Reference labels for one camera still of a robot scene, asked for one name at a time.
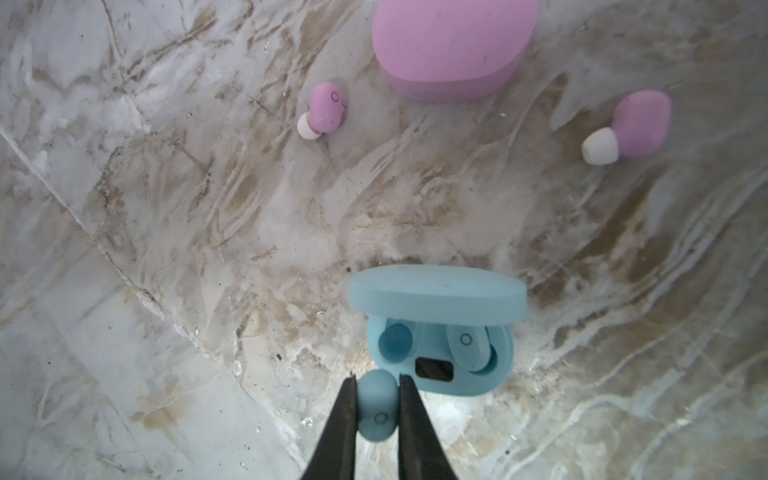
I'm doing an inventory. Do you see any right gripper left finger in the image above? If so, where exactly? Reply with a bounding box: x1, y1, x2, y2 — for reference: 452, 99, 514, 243
301, 375, 358, 480

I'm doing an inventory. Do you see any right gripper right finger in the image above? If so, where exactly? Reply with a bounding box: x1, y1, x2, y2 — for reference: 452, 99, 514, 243
398, 375, 458, 480

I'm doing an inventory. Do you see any pink earbud right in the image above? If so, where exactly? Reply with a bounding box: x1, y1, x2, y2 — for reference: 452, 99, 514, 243
581, 90, 672, 166

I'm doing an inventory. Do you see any blue earbud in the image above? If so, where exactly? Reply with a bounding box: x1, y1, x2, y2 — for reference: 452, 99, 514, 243
446, 325, 496, 373
357, 370, 399, 442

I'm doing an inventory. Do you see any blue earbud charging case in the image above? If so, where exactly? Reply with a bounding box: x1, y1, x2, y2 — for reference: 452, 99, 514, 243
348, 264, 528, 397

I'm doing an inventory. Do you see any pink earbud left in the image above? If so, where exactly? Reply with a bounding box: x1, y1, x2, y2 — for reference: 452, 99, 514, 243
297, 82, 346, 140

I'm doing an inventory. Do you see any pink earbud charging case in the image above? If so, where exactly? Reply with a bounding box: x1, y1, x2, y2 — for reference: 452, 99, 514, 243
372, 0, 539, 102

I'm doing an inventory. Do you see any pink earbud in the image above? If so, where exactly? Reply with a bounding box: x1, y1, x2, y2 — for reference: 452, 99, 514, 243
581, 90, 672, 166
297, 82, 346, 140

